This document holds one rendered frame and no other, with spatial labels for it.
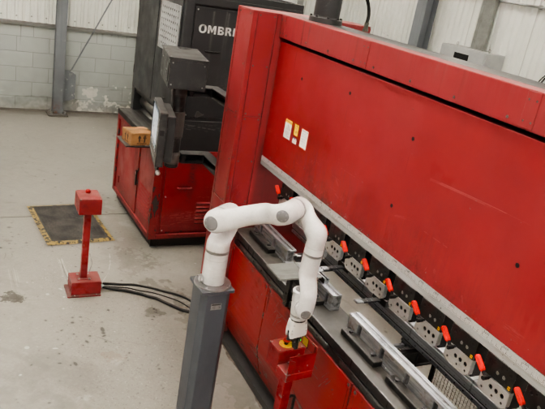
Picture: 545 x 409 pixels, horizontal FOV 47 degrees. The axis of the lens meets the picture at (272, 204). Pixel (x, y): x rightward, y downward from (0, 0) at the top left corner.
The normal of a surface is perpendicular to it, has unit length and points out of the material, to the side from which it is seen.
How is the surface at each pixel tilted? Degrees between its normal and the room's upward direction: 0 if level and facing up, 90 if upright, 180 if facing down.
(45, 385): 0
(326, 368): 90
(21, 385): 0
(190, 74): 90
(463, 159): 90
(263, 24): 90
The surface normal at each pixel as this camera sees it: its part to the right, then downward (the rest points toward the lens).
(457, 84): -0.89, 0.00
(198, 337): -0.30, 0.29
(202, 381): 0.45, 0.38
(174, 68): 0.25, 0.38
